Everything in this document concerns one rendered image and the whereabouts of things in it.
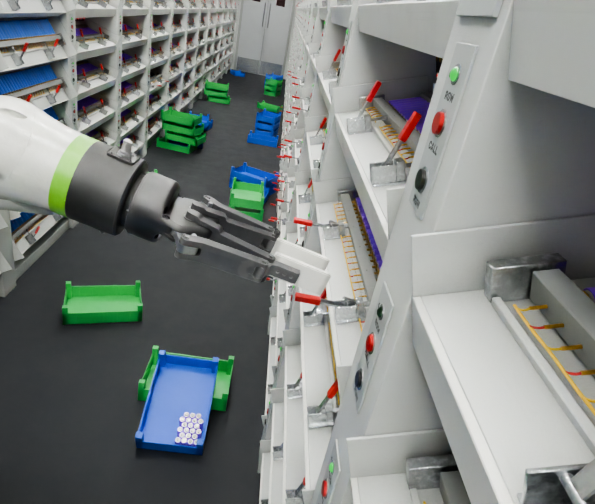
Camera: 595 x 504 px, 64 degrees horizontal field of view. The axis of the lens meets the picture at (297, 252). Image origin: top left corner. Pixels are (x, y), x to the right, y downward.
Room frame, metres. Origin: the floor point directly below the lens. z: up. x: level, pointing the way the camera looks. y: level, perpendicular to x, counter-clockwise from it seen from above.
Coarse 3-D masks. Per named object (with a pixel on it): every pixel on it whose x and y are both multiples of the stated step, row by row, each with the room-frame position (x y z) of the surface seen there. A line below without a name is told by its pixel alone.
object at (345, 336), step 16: (320, 192) 1.01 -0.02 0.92; (336, 192) 1.01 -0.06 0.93; (352, 192) 1.00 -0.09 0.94; (320, 208) 0.98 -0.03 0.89; (336, 208) 0.97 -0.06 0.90; (320, 240) 0.82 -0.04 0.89; (336, 240) 0.81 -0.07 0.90; (336, 256) 0.75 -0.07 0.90; (336, 272) 0.70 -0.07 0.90; (352, 272) 0.69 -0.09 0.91; (336, 288) 0.65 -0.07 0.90; (336, 336) 0.53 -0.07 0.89; (352, 336) 0.52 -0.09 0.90; (336, 352) 0.49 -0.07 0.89; (352, 352) 0.49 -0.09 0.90; (336, 368) 0.46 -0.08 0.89
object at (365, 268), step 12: (336, 204) 0.97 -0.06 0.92; (348, 204) 0.93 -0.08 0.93; (336, 216) 0.91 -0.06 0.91; (348, 216) 0.87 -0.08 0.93; (348, 228) 0.84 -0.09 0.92; (360, 240) 0.76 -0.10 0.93; (348, 252) 0.74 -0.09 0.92; (360, 252) 0.71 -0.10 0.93; (360, 264) 0.67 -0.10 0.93; (372, 276) 0.63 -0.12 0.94; (360, 288) 0.62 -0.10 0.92; (372, 288) 0.60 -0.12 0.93; (360, 324) 0.54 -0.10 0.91
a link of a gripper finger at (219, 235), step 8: (192, 216) 0.48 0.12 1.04; (200, 216) 0.49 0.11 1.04; (200, 224) 0.48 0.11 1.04; (208, 224) 0.48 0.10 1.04; (216, 224) 0.49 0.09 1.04; (216, 232) 0.48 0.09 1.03; (224, 232) 0.49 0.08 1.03; (216, 240) 0.48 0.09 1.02; (224, 240) 0.48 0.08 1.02; (232, 240) 0.48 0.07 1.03; (240, 240) 0.48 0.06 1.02; (240, 248) 0.48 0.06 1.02; (248, 248) 0.47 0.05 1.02; (256, 248) 0.48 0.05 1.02; (264, 256) 0.47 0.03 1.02; (272, 256) 0.48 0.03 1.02; (264, 280) 0.47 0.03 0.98
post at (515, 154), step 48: (480, 48) 0.34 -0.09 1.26; (432, 96) 0.41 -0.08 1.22; (480, 96) 0.31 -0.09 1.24; (528, 96) 0.32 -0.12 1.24; (480, 144) 0.32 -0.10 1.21; (528, 144) 0.32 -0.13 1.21; (576, 144) 0.32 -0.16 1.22; (432, 192) 0.34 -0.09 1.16; (480, 192) 0.32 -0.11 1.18; (528, 192) 0.32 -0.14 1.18; (576, 192) 0.32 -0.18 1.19; (384, 384) 0.31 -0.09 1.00; (336, 432) 0.39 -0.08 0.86; (384, 432) 0.32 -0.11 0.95
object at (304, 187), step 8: (296, 176) 1.70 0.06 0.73; (304, 176) 1.71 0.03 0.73; (296, 184) 1.70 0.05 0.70; (304, 184) 1.71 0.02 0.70; (312, 184) 1.69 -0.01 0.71; (296, 192) 1.63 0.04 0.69; (304, 192) 1.62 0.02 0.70; (312, 192) 1.61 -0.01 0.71; (304, 200) 1.52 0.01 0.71; (304, 208) 1.47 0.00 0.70; (304, 216) 1.40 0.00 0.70; (304, 232) 1.25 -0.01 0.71
